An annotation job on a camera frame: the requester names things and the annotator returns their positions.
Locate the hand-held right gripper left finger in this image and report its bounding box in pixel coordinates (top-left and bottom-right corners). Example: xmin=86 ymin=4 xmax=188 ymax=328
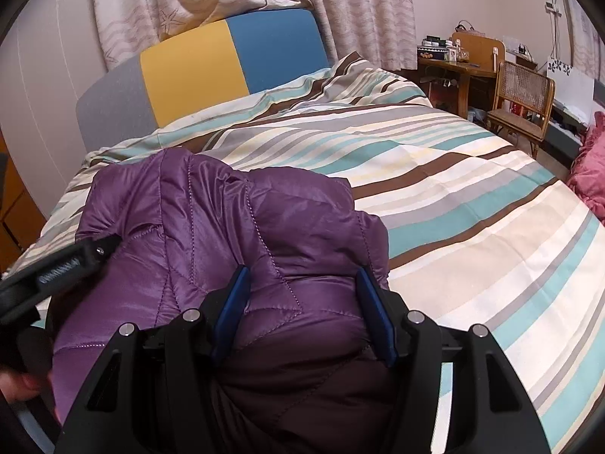
xmin=56 ymin=266 xmax=252 ymax=454

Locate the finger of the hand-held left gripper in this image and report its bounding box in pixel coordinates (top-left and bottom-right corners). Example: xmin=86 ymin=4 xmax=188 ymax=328
xmin=0 ymin=235 xmax=122 ymax=323

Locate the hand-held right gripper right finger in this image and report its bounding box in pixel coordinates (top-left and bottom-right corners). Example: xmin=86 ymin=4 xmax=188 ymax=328
xmin=355 ymin=267 xmax=552 ymax=454

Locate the purple quilted jacket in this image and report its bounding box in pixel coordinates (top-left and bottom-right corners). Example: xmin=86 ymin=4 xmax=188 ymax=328
xmin=47 ymin=148 xmax=396 ymax=454

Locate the person's left hand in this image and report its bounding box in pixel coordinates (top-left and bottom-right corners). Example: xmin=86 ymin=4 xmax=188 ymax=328
xmin=0 ymin=371 xmax=51 ymax=406

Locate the wooden wardrobe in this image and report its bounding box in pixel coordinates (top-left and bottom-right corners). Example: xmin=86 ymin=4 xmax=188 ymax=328
xmin=0 ymin=135 xmax=48 ymax=253

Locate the striped duvet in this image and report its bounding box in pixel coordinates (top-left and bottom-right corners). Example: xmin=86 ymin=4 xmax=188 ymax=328
xmin=9 ymin=51 xmax=605 ymax=454

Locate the grey yellow blue headboard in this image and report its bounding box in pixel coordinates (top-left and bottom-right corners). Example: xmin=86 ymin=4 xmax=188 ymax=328
xmin=76 ymin=8 xmax=330 ymax=152

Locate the pink cloth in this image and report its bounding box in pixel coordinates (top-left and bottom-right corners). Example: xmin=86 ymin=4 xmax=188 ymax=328
xmin=567 ymin=111 xmax=605 ymax=224

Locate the wooden desk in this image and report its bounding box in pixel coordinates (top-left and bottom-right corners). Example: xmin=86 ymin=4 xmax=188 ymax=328
xmin=418 ymin=54 xmax=499 ymax=115

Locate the stack of small boxes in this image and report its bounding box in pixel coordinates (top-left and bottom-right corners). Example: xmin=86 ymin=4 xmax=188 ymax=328
xmin=417 ymin=35 xmax=450 ymax=61

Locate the wicker chair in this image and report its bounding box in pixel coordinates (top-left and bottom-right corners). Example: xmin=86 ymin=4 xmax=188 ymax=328
xmin=487 ymin=60 xmax=557 ymax=158

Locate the wooden panel with white brackets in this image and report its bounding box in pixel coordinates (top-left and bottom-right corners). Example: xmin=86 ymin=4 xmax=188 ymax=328
xmin=451 ymin=32 xmax=506 ymax=70

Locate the white board with flower stickers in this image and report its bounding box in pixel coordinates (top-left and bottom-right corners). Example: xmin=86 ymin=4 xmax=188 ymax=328
xmin=546 ymin=54 xmax=596 ymax=106

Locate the patterned beige curtain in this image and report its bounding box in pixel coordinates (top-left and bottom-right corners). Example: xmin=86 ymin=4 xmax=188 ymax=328
xmin=92 ymin=0 xmax=417 ymax=73

